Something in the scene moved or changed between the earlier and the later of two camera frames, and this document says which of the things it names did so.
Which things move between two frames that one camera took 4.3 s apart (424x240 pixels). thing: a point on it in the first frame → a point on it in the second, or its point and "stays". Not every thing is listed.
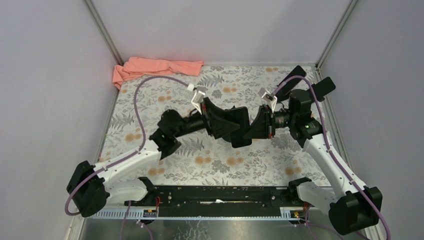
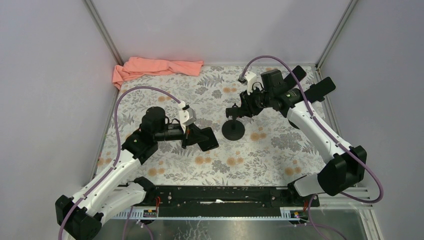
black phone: x=241 y=116 → x=210 y=144
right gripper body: x=271 y=122 → x=253 y=102
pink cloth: x=135 y=66 stays
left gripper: x=206 y=118 → x=189 y=136
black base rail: x=217 y=201 stays
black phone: x=323 y=88 stays
